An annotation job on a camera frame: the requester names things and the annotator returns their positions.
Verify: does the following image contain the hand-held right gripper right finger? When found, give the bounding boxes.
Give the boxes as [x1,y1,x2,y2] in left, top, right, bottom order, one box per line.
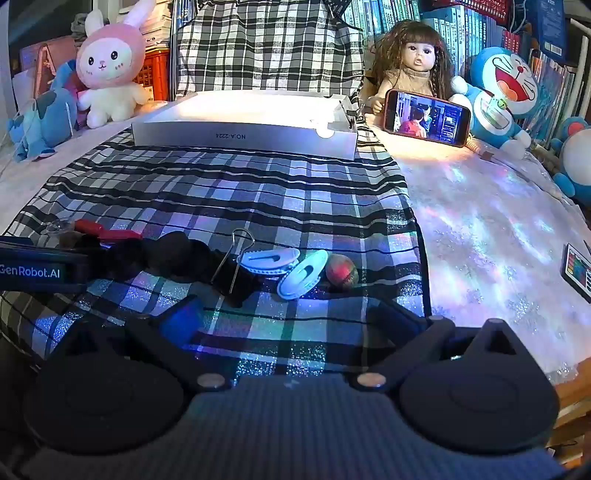
[351,298,534,393]

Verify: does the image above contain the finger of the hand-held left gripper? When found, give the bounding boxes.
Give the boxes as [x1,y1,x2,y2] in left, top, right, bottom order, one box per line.
[74,232,211,284]

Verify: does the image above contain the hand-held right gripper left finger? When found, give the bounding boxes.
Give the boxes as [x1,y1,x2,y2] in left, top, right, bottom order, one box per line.
[51,295,232,393]

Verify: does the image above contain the black binder clip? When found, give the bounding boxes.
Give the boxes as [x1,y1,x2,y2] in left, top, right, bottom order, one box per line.
[210,228,262,309]

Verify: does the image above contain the small red gold ball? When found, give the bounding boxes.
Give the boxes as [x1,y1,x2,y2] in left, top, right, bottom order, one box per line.
[325,254,359,291]

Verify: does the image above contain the white hair clip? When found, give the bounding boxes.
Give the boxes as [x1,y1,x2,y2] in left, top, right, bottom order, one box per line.
[240,248,302,278]
[277,250,329,300]

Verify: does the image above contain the shallow white cardboard box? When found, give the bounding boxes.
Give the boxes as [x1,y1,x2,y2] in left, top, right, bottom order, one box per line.
[130,91,358,161]

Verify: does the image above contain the black white plaid cloth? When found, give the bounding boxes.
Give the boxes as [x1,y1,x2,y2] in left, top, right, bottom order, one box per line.
[0,124,432,370]
[173,0,370,100]

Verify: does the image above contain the blue alien plush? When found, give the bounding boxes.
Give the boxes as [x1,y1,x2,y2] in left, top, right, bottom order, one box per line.
[7,60,81,162]

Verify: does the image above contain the red plastic crate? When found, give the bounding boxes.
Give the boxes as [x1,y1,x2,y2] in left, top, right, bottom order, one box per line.
[134,48,174,102]

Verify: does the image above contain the black remote control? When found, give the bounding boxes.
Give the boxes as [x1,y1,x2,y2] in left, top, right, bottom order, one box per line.
[560,243,591,303]

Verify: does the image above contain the pink hooded bunny plush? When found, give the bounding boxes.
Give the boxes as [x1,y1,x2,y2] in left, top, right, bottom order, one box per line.
[75,0,155,129]

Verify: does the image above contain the smartphone in red case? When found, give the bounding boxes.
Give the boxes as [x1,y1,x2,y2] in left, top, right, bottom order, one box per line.
[384,89,472,148]

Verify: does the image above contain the pink flat board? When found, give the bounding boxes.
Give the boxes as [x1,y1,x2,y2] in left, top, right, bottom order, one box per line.
[18,37,79,100]

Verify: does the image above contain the stack of papers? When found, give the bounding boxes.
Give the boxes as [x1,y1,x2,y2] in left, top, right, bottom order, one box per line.
[139,0,174,54]

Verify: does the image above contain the small blue cat plush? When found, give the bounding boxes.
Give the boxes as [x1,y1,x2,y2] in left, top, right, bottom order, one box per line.
[549,115,591,204]

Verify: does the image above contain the large blue cat plush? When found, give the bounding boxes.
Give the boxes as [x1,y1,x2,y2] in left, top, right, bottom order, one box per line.
[450,46,541,160]

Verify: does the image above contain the long-haired baby doll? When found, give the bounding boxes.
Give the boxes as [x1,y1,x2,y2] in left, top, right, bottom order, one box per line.
[360,19,462,132]

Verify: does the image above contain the white pipe rack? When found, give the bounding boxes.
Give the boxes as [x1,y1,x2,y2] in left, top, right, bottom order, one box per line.
[568,18,591,116]

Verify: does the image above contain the row of books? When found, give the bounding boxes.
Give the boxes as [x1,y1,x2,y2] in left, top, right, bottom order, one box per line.
[342,0,591,148]

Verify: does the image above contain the red plastic basket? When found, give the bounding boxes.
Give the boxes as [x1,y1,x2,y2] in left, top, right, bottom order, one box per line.
[431,0,514,19]

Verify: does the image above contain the tall blue carton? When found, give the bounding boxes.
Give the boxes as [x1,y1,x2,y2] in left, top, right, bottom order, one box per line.
[524,0,568,65]

